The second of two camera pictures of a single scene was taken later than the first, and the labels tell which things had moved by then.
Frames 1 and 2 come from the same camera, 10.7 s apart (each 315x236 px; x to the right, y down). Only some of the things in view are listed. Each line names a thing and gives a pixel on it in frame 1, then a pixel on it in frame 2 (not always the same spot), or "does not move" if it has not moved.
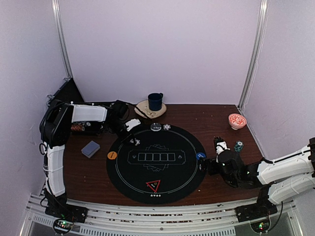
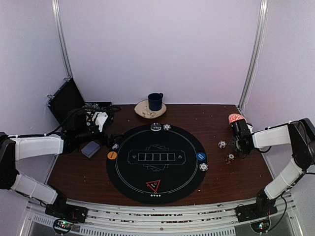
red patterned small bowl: [236, 121] does not move
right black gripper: [204, 166] → [233, 143]
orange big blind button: [112, 155] does not move
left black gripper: [125, 138] → [113, 136]
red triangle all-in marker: [154, 185] does not move
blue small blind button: [200, 155] does not move
